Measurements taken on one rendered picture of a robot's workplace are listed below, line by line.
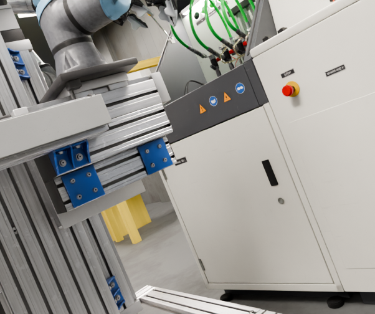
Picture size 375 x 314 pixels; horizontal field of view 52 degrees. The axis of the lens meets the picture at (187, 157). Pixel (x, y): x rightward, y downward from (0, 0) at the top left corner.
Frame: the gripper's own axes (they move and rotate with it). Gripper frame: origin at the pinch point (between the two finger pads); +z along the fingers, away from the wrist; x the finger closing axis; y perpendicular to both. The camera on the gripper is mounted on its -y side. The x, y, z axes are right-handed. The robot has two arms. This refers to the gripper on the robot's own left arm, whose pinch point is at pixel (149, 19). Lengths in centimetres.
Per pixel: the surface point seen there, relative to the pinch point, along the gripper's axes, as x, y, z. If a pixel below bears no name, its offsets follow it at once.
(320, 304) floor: -5, 86, 101
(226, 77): 17.2, 25.4, 33.2
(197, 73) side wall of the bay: -40, -22, 37
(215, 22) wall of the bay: -18, -38, 33
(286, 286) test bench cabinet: -12, 82, 89
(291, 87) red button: 38, 36, 48
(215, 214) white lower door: -25, 59, 59
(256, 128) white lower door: 16, 40, 49
